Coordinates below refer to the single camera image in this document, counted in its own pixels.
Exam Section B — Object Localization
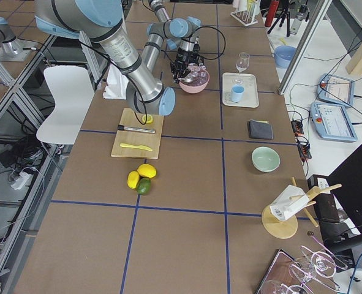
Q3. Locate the far blue teach pendant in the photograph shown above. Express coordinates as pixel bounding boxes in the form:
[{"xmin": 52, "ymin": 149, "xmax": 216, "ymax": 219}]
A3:
[{"xmin": 317, "ymin": 73, "xmax": 355, "ymax": 108}]

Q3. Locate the large blue bowl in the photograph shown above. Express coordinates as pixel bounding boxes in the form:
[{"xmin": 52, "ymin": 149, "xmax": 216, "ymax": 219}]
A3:
[{"xmin": 274, "ymin": 45, "xmax": 296, "ymax": 69}]

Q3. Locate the clear wine glass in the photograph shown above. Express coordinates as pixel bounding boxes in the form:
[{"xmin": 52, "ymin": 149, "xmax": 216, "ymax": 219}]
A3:
[{"xmin": 233, "ymin": 52, "xmax": 250, "ymax": 85}]

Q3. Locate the steel rod with black cap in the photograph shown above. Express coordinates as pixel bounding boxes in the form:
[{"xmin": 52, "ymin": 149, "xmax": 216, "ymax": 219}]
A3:
[{"xmin": 117, "ymin": 124, "xmax": 156, "ymax": 134}]

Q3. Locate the white wire cup rack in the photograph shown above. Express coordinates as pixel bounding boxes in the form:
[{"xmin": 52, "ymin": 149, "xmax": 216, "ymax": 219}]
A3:
[{"xmin": 230, "ymin": 0, "xmax": 260, "ymax": 26}]

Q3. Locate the grey folded cloth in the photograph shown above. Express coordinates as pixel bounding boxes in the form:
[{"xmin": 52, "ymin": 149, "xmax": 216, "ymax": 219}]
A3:
[{"xmin": 247, "ymin": 120, "xmax": 274, "ymax": 140}]

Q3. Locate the cream bear serving tray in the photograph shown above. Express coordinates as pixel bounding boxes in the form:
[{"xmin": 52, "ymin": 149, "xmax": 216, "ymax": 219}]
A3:
[{"xmin": 222, "ymin": 73, "xmax": 259, "ymax": 108}]

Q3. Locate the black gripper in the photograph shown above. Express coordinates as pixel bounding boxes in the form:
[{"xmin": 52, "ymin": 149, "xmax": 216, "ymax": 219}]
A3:
[{"xmin": 170, "ymin": 48, "xmax": 198, "ymax": 83}]

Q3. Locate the white carton on stand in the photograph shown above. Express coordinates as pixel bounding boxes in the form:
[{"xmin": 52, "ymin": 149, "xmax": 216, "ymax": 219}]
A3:
[{"xmin": 270, "ymin": 185, "xmax": 309, "ymax": 221}]

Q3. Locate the wooden mug tree stand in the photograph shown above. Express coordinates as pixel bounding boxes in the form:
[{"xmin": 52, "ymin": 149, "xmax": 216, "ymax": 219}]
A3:
[{"xmin": 262, "ymin": 177, "xmax": 342, "ymax": 239}]

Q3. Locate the light green bowl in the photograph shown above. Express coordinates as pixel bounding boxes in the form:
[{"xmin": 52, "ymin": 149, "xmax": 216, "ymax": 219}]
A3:
[{"xmin": 251, "ymin": 146, "xmax": 281, "ymax": 173}]

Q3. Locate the blue teach pendant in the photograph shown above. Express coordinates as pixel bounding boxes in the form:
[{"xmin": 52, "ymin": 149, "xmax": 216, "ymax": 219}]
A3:
[
  {"xmin": 310, "ymin": 102, "xmax": 358, "ymax": 142},
  {"xmin": 317, "ymin": 73, "xmax": 355, "ymax": 108}
]

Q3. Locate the black monitor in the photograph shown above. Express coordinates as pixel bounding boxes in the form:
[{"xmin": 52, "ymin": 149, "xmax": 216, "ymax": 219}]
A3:
[{"xmin": 327, "ymin": 144, "xmax": 362, "ymax": 253}]

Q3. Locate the aluminium frame post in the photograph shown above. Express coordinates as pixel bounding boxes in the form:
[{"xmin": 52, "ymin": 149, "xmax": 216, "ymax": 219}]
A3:
[{"xmin": 278, "ymin": 0, "xmax": 332, "ymax": 96}]

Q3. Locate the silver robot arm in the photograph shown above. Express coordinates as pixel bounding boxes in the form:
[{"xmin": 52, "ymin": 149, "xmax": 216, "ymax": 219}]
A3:
[
  {"xmin": 147, "ymin": 1, "xmax": 201, "ymax": 52},
  {"xmin": 35, "ymin": 1, "xmax": 201, "ymax": 116}
]

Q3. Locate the black camera tripod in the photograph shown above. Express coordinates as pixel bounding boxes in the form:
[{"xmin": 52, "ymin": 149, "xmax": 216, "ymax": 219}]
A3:
[{"xmin": 267, "ymin": 1, "xmax": 290, "ymax": 37}]

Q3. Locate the yellow lemon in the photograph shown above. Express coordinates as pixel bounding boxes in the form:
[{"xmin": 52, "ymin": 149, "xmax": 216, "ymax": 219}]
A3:
[
  {"xmin": 127, "ymin": 171, "xmax": 140, "ymax": 189},
  {"xmin": 137, "ymin": 164, "xmax": 157, "ymax": 178}
]

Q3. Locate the half lemon slice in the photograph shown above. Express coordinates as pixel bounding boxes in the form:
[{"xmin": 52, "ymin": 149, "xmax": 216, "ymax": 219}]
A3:
[{"xmin": 141, "ymin": 115, "xmax": 154, "ymax": 124}]

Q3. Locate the green avocado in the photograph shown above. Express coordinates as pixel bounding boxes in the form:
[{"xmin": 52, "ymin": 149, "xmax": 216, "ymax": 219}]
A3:
[{"xmin": 136, "ymin": 178, "xmax": 151, "ymax": 195}]

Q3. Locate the yellow plastic knife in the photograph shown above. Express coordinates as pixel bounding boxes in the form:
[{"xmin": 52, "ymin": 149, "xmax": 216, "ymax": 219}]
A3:
[{"xmin": 119, "ymin": 143, "xmax": 153, "ymax": 152}]

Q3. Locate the white plastic chair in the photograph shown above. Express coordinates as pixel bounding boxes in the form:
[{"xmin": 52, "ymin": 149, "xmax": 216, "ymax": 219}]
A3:
[{"xmin": 36, "ymin": 65, "xmax": 94, "ymax": 145}]

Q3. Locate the wooden cutting board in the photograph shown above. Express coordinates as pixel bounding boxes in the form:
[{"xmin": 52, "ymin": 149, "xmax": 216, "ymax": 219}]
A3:
[{"xmin": 111, "ymin": 108, "xmax": 164, "ymax": 159}]

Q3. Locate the silver metal ice scoop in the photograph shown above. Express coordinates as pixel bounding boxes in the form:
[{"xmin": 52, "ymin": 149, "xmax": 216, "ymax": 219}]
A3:
[{"xmin": 180, "ymin": 75, "xmax": 195, "ymax": 84}]

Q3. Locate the pink bowl of ice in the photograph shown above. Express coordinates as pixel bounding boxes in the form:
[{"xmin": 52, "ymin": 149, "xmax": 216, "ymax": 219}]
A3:
[{"xmin": 179, "ymin": 64, "xmax": 210, "ymax": 94}]

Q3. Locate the light blue plastic cup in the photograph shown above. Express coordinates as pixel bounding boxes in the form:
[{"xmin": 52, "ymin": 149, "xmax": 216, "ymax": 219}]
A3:
[{"xmin": 230, "ymin": 85, "xmax": 244, "ymax": 103}]

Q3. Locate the near blue teach pendant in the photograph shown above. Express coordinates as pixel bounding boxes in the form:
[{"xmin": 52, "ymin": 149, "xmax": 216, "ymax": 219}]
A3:
[{"xmin": 310, "ymin": 102, "xmax": 358, "ymax": 142}]

